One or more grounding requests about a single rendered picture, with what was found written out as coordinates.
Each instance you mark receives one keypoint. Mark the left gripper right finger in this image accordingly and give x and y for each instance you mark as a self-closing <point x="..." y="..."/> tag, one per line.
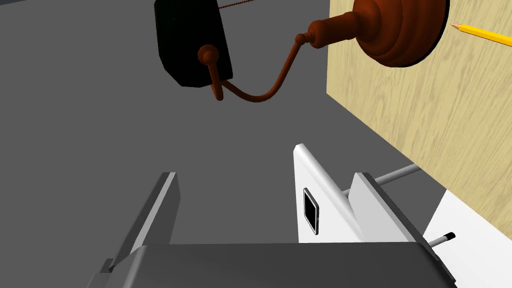
<point x="380" y="216"/>

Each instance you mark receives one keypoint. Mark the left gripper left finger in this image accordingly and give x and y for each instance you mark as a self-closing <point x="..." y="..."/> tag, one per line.
<point x="160" y="212"/>

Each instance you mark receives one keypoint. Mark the white panel with black rectangle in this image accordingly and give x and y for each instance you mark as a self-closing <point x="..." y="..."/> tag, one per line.
<point x="334" y="222"/>

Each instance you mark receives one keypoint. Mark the light wooden desk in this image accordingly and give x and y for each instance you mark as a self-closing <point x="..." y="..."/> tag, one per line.
<point x="432" y="116"/>

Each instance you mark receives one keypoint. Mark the brown lamp with black shade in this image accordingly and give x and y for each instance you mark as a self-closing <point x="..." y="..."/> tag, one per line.
<point x="394" y="28"/>

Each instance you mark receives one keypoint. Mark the yellow pencil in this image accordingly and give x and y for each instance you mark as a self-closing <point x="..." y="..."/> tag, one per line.
<point x="486" y="34"/>

